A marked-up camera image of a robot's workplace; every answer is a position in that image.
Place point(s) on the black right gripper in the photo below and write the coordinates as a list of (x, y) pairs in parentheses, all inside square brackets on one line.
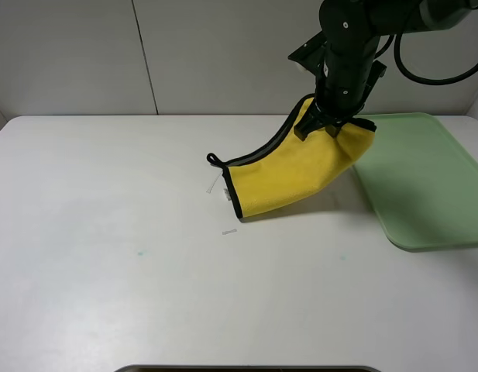
[(346, 77)]

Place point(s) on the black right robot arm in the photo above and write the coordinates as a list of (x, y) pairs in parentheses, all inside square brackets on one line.
[(385, 22)]

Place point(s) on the light green plastic tray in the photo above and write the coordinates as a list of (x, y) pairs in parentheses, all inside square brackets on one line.
[(421, 183)]

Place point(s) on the yellow towel with black trim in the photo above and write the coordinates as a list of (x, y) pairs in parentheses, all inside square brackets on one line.
[(287, 169)]

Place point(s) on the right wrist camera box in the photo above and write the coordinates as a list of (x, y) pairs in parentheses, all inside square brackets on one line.
[(311, 55)]

